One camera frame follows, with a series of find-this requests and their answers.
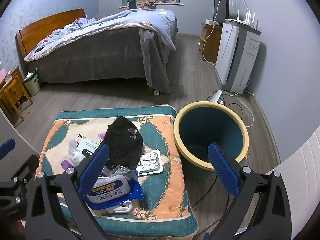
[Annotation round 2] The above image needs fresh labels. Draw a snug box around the white green cardboard box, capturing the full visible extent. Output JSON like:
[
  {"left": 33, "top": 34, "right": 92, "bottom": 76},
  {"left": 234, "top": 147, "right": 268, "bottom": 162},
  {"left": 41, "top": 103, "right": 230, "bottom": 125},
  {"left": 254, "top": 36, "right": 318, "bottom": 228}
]
[{"left": 75, "top": 134, "right": 102, "bottom": 159}]

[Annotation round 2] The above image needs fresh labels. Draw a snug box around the white power strip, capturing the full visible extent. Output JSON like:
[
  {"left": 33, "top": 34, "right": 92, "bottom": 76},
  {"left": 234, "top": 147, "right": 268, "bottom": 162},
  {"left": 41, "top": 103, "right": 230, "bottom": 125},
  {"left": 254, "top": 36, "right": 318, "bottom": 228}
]
[{"left": 209, "top": 89, "right": 224, "bottom": 105}]

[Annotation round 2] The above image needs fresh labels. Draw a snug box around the white floor cable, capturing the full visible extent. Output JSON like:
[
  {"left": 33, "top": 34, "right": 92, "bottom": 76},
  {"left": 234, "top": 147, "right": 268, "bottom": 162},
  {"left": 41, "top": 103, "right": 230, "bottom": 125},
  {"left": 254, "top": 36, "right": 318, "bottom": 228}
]
[{"left": 221, "top": 90, "right": 255, "bottom": 128}]

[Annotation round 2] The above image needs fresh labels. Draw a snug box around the black flat screen monitor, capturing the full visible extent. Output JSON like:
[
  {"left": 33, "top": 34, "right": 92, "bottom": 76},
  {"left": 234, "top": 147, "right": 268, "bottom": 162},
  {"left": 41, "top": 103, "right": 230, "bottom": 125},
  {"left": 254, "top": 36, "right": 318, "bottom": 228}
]
[{"left": 213, "top": 0, "right": 230, "bottom": 25}]

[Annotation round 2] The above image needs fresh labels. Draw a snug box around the white router with antennas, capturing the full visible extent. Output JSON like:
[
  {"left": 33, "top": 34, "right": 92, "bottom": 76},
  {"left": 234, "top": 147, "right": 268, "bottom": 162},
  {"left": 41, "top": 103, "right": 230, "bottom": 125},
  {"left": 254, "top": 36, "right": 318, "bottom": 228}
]
[{"left": 229, "top": 9, "right": 259, "bottom": 29}]

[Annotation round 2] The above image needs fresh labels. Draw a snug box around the wooden cabinet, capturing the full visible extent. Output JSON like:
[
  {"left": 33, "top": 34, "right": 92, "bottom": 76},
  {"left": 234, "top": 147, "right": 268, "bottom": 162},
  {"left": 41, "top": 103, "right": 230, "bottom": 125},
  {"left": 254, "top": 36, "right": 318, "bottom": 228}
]
[{"left": 199, "top": 22, "right": 223, "bottom": 64}]

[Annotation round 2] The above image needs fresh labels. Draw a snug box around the white hanging cable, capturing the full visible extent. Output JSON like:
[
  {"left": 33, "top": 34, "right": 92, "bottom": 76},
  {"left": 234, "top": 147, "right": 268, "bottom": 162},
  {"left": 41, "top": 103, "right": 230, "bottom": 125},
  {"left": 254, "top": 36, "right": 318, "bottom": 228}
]
[{"left": 202, "top": 0, "right": 232, "bottom": 63}]

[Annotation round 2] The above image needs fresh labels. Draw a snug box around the patterned teal orange mat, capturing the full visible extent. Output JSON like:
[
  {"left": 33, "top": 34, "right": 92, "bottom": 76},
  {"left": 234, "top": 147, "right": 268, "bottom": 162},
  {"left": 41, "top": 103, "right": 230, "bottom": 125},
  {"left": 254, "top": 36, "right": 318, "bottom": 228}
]
[{"left": 34, "top": 105, "right": 199, "bottom": 238}]

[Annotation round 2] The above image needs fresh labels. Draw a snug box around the blue bin with yellow rim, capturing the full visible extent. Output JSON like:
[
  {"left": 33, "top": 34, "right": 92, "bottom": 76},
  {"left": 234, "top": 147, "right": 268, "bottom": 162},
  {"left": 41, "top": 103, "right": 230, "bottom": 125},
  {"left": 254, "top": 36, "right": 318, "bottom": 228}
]
[{"left": 173, "top": 101, "right": 250, "bottom": 180}]

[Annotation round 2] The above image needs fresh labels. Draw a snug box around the black plastic bag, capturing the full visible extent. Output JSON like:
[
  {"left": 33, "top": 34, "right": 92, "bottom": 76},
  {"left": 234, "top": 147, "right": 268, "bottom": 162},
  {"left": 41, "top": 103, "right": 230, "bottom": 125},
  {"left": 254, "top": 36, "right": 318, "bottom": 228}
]
[{"left": 105, "top": 116, "right": 144, "bottom": 171}]

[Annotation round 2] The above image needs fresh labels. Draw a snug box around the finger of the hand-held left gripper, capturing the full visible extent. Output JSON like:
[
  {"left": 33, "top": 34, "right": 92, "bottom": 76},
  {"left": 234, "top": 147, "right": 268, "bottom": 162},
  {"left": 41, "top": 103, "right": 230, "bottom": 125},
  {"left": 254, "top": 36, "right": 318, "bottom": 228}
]
[
  {"left": 0, "top": 154, "right": 40, "bottom": 205},
  {"left": 0, "top": 139, "right": 16, "bottom": 158}
]

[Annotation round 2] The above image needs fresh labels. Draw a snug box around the small pale green bin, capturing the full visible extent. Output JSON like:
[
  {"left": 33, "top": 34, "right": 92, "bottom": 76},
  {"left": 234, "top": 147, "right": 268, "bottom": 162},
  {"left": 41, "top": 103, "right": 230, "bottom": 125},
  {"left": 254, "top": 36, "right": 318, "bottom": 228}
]
[{"left": 23, "top": 71, "right": 41, "bottom": 97}]

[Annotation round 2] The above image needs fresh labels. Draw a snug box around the silver foil blister pack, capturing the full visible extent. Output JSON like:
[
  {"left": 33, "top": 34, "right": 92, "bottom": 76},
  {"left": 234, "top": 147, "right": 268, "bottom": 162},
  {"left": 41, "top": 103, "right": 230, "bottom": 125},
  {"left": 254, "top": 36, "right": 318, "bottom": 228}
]
[{"left": 136, "top": 149, "right": 164, "bottom": 175}]

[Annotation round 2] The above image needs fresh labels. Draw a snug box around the grey hanging blanket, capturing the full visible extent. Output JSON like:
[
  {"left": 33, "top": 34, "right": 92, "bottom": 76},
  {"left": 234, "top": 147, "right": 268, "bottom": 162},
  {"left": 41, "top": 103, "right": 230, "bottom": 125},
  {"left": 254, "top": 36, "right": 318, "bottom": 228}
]
[{"left": 139, "top": 27, "right": 175, "bottom": 94}]

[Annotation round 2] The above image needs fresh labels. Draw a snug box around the blue wet wipes packet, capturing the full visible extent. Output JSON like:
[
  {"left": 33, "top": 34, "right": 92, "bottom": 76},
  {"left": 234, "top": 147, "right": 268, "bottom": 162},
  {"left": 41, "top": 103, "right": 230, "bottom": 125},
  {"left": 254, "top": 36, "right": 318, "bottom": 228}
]
[{"left": 84, "top": 166, "right": 143, "bottom": 212}]

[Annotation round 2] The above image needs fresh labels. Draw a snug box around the light blue printed duvet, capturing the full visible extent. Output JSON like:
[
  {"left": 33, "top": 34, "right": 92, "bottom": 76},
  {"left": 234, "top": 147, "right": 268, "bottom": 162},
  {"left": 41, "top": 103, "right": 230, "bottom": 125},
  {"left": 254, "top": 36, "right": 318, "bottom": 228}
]
[{"left": 24, "top": 9, "right": 177, "bottom": 62}]

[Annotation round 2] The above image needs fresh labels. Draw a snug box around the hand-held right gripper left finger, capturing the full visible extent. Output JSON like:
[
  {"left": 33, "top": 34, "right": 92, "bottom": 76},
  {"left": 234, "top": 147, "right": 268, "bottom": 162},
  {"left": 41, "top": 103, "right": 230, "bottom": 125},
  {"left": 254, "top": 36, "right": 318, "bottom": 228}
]
[{"left": 25, "top": 144, "right": 110, "bottom": 240}]

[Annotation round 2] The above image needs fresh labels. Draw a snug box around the wooden stool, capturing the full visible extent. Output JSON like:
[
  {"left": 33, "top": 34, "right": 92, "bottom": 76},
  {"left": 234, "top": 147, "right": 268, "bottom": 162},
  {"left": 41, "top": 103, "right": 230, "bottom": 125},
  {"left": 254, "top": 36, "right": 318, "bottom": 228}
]
[{"left": 0, "top": 66, "right": 33, "bottom": 125}]

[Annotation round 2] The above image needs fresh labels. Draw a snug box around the white air purifier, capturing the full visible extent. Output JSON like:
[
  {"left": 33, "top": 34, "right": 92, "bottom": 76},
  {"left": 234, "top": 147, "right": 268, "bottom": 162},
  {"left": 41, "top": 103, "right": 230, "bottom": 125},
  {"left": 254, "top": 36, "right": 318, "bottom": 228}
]
[{"left": 215, "top": 19, "right": 262, "bottom": 93}]

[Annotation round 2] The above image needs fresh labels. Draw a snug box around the wooden bed with grey cover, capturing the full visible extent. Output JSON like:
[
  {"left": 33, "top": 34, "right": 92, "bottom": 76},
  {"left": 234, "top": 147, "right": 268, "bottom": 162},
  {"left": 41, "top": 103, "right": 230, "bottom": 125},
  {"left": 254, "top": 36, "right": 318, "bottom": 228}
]
[{"left": 15, "top": 8, "right": 179, "bottom": 96}]

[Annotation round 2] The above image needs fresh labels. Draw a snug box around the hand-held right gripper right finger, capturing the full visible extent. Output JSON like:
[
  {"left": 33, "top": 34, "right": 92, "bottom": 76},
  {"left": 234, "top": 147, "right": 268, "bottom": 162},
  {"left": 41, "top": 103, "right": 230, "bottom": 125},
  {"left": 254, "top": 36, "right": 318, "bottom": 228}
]
[{"left": 207, "top": 142, "right": 298, "bottom": 240}]

